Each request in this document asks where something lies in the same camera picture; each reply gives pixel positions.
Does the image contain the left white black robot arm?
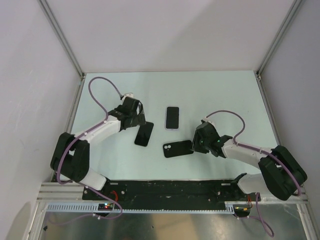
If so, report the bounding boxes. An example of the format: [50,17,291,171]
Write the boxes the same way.
[50,94,146,200]

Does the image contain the black phone case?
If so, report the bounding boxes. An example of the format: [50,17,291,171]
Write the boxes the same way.
[162,140,194,158]

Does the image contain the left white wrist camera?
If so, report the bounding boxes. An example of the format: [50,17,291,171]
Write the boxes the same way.
[123,92,134,98]

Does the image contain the aluminium frame post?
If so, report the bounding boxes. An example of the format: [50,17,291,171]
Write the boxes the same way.
[255,0,306,81]
[37,0,85,79]

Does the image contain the controller board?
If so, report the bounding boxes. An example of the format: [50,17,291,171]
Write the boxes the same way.
[233,206,251,218]
[98,203,114,211]

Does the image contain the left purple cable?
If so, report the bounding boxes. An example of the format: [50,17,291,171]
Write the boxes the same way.
[56,76,126,221]

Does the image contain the left aluminium frame post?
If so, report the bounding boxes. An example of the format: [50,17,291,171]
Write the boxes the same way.
[37,0,85,79]

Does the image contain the lilac silicone phone case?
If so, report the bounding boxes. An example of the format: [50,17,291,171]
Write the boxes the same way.
[164,106,181,132]

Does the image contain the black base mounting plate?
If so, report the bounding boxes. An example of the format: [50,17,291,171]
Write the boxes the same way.
[82,183,262,211]

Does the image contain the grey slotted cable duct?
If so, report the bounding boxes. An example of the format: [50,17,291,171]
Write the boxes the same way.
[47,202,235,214]

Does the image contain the left controller board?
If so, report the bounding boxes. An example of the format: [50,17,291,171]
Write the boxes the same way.
[98,203,114,211]

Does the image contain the right controller board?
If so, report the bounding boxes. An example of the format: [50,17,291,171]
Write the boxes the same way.
[233,206,251,218]

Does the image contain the right aluminium frame post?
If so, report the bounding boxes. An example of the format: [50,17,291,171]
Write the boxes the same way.
[255,0,306,81]

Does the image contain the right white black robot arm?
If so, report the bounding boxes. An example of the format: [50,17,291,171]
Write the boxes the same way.
[192,121,308,201]

